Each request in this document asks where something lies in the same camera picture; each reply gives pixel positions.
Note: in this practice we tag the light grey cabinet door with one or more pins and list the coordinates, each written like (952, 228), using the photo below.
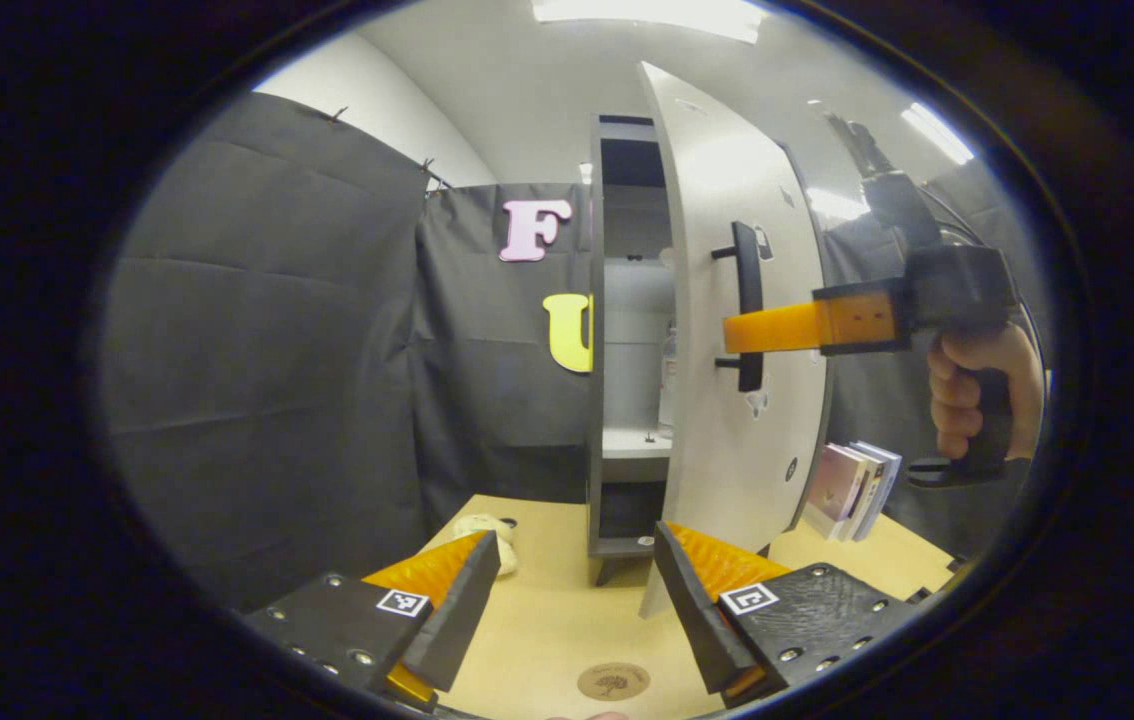
(717, 450)

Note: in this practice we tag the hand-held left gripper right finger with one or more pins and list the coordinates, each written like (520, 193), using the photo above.
(692, 620)

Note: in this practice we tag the white cover book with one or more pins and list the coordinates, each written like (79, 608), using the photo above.
(872, 480)

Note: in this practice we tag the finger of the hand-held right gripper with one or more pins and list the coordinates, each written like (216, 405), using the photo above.
(857, 318)

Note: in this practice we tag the round brown coaster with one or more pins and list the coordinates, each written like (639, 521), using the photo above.
(613, 681)

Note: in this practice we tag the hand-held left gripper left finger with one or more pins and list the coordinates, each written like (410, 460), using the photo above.
(462, 620)

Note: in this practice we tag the long ceiling light panel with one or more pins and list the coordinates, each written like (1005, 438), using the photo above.
(647, 15)

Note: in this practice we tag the grey cabinet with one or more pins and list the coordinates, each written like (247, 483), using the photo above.
(595, 350)

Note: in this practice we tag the pale blue cover book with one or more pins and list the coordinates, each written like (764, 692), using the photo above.
(892, 470)

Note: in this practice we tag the cream plush toy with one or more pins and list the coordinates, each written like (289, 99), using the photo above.
(492, 540)

